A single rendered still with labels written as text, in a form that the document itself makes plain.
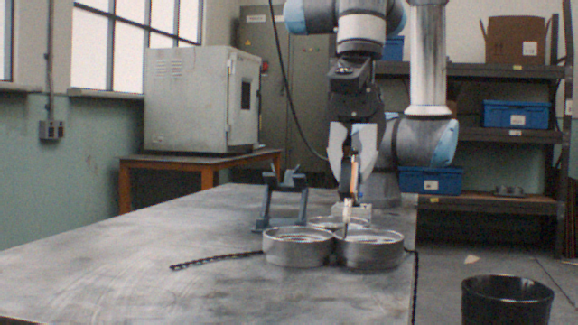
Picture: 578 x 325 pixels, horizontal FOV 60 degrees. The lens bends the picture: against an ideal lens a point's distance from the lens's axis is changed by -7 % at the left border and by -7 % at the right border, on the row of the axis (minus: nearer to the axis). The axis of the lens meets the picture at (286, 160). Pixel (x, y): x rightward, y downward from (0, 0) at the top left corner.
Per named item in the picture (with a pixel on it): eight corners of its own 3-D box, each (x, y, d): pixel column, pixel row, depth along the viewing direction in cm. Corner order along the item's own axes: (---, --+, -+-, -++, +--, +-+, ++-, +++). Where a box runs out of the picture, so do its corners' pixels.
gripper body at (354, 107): (383, 129, 86) (386, 57, 86) (378, 122, 77) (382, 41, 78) (337, 126, 88) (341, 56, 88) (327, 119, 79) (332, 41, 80)
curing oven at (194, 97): (237, 159, 302) (239, 44, 297) (143, 154, 317) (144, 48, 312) (267, 153, 362) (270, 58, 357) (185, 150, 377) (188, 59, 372)
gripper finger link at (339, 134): (346, 184, 85) (357, 127, 85) (340, 183, 79) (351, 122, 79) (327, 181, 86) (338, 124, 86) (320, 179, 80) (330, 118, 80)
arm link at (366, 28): (383, 14, 78) (330, 13, 80) (382, 43, 78) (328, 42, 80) (387, 30, 85) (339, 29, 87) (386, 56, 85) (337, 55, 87)
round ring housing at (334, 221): (349, 236, 95) (349, 214, 95) (380, 249, 86) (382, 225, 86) (295, 241, 91) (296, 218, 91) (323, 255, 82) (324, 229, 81)
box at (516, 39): (551, 65, 382) (553, 14, 380) (479, 64, 401) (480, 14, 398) (545, 70, 416) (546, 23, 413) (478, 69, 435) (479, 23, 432)
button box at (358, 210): (367, 233, 99) (368, 207, 99) (330, 230, 101) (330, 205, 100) (371, 225, 107) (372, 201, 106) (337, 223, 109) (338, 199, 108)
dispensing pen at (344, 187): (330, 248, 73) (342, 141, 80) (335, 256, 77) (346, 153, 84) (346, 249, 73) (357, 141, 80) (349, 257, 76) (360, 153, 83)
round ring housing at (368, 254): (357, 274, 71) (358, 245, 71) (319, 256, 81) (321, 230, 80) (416, 266, 76) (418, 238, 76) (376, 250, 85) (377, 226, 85)
